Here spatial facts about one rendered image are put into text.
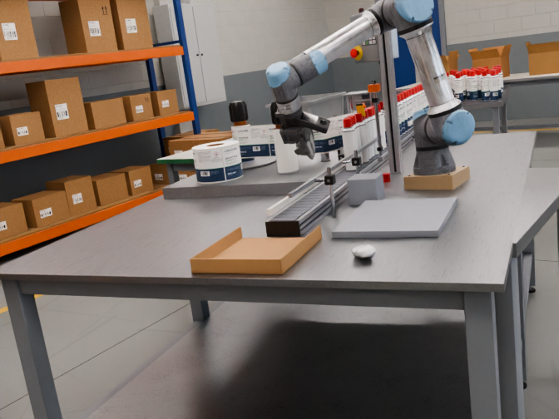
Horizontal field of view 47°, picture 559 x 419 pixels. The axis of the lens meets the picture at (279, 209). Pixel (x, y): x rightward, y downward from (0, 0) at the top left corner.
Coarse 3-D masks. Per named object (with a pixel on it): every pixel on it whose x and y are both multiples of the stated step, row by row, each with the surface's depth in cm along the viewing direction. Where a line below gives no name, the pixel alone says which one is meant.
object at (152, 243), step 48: (480, 144) 305; (528, 144) 289; (384, 192) 232; (432, 192) 223; (480, 192) 214; (96, 240) 218; (144, 240) 209; (192, 240) 202; (336, 240) 181; (384, 240) 176; (432, 240) 170; (480, 240) 165; (384, 288) 146; (432, 288) 142; (480, 288) 138
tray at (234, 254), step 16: (224, 240) 185; (240, 240) 193; (256, 240) 191; (272, 240) 188; (288, 240) 186; (304, 240) 173; (208, 256) 177; (224, 256) 179; (240, 256) 177; (256, 256) 175; (272, 256) 173; (288, 256) 163; (192, 272) 169; (208, 272) 167; (224, 272) 165; (240, 272) 163; (256, 272) 162; (272, 272) 160
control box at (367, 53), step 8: (352, 16) 261; (360, 16) 256; (392, 32) 253; (376, 40) 251; (392, 40) 254; (360, 48) 260; (368, 48) 256; (376, 48) 252; (360, 56) 261; (368, 56) 257; (376, 56) 253
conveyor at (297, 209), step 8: (384, 152) 288; (360, 168) 257; (336, 176) 247; (344, 176) 244; (336, 184) 233; (312, 192) 224; (320, 192) 223; (328, 192) 221; (304, 200) 213; (312, 200) 212; (320, 200) 211; (288, 208) 206; (296, 208) 204; (304, 208) 203; (280, 216) 196; (288, 216) 195; (296, 216) 194
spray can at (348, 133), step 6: (348, 120) 249; (348, 126) 249; (342, 132) 251; (348, 132) 249; (354, 132) 250; (348, 138) 250; (354, 138) 251; (348, 144) 250; (354, 144) 251; (348, 150) 251; (348, 168) 253; (354, 168) 252
